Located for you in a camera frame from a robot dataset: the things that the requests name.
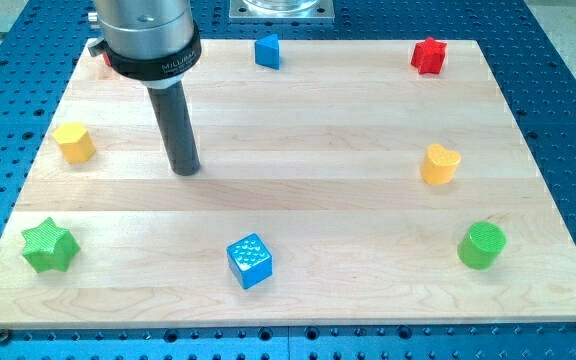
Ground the red block behind arm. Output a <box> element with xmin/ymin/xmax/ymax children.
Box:
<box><xmin>102</xmin><ymin>52</ymin><xmax>112</xmax><ymax>67</ymax></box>

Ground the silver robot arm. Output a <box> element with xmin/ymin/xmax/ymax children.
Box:
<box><xmin>88</xmin><ymin>0</ymin><xmax>202</xmax><ymax>90</ymax></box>

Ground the blue triangle block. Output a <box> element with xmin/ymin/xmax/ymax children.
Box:
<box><xmin>254</xmin><ymin>34</ymin><xmax>280</xmax><ymax>70</ymax></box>

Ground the yellow hexagon block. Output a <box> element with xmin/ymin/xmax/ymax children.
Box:
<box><xmin>52</xmin><ymin>122</ymin><xmax>96</xmax><ymax>164</ymax></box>

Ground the wooden board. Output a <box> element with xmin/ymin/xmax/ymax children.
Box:
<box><xmin>0</xmin><ymin>40</ymin><xmax>576</xmax><ymax>329</ymax></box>

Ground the blue cube block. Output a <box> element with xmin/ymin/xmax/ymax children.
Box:
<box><xmin>226</xmin><ymin>233</ymin><xmax>273</xmax><ymax>289</ymax></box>

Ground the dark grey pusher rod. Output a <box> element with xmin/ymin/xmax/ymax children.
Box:
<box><xmin>148</xmin><ymin>82</ymin><xmax>200</xmax><ymax>176</ymax></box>

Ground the yellow heart block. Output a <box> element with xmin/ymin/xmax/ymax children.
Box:
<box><xmin>420</xmin><ymin>143</ymin><xmax>462</xmax><ymax>185</ymax></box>

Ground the red star block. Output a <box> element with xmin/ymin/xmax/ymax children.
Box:
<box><xmin>410</xmin><ymin>37</ymin><xmax>447</xmax><ymax>74</ymax></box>

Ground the green cylinder block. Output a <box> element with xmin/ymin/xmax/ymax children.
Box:
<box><xmin>457</xmin><ymin>221</ymin><xmax>507</xmax><ymax>270</ymax></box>

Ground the green star block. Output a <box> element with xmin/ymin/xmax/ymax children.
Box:
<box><xmin>21</xmin><ymin>217</ymin><xmax>80</xmax><ymax>273</ymax></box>

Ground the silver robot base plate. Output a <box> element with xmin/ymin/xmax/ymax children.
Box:
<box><xmin>229</xmin><ymin>0</ymin><xmax>335</xmax><ymax>20</ymax></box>

